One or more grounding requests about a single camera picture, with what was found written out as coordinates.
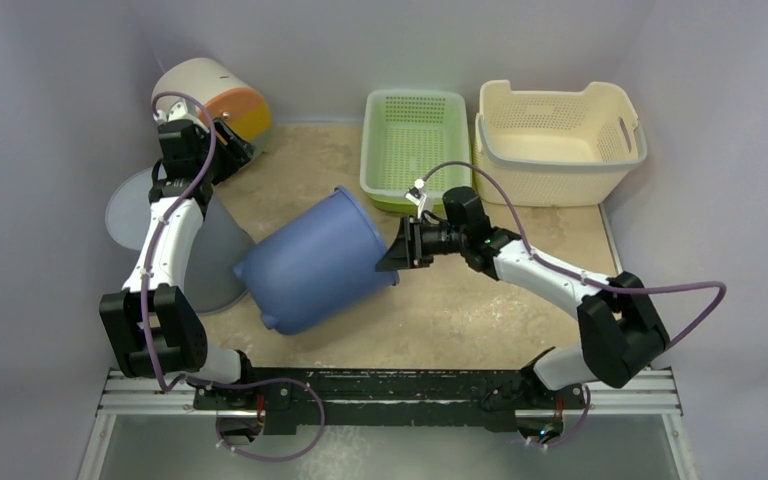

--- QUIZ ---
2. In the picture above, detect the blue plastic bucket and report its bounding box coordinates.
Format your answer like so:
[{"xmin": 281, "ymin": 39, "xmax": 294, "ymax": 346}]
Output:
[{"xmin": 233, "ymin": 186, "xmax": 400, "ymax": 335}]

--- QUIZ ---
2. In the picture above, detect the grey plastic bucket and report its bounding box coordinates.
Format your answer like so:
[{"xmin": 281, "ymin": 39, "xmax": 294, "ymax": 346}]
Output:
[{"xmin": 105, "ymin": 169, "xmax": 255, "ymax": 314}]

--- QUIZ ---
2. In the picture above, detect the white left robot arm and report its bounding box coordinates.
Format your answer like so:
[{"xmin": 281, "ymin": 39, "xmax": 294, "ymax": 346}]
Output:
[{"xmin": 99, "ymin": 117, "xmax": 258, "ymax": 409}]

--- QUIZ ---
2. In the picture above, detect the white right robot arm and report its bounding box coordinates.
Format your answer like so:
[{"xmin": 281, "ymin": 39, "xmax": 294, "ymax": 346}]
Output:
[{"xmin": 375, "ymin": 187, "xmax": 670, "ymax": 407}]

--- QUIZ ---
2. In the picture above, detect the round drawer box orange yellow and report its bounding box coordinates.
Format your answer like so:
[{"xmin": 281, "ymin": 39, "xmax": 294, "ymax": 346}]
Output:
[{"xmin": 150, "ymin": 57, "xmax": 273, "ymax": 158}]

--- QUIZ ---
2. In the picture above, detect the cream perforated basket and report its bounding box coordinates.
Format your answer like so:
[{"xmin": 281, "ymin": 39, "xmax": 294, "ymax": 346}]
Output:
[{"xmin": 473, "ymin": 80, "xmax": 648, "ymax": 207}]

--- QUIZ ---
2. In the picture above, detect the green and white tray basket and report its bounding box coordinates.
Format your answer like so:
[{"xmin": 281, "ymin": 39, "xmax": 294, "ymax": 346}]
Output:
[{"xmin": 359, "ymin": 89, "xmax": 472, "ymax": 213}]

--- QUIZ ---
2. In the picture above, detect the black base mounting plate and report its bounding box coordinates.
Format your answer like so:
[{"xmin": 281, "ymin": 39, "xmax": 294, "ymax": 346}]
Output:
[{"xmin": 194, "ymin": 367, "xmax": 585, "ymax": 440}]

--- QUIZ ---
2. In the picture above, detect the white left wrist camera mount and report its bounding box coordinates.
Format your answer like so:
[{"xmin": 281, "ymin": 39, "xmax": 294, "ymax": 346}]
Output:
[{"xmin": 153, "ymin": 98, "xmax": 204, "ymax": 127}]

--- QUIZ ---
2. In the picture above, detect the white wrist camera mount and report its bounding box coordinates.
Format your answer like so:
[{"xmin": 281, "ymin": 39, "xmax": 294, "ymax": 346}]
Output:
[
  {"xmin": 405, "ymin": 178, "xmax": 429, "ymax": 218},
  {"xmin": 153, "ymin": 98, "xmax": 204, "ymax": 127}
]

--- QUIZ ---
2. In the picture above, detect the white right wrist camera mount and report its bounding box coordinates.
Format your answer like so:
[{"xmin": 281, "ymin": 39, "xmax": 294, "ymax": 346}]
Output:
[{"xmin": 405, "ymin": 178, "xmax": 429, "ymax": 218}]

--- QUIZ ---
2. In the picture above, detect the aluminium rail frame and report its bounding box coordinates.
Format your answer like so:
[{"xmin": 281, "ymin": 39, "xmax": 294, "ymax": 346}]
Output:
[{"xmin": 80, "ymin": 367, "xmax": 698, "ymax": 479}]

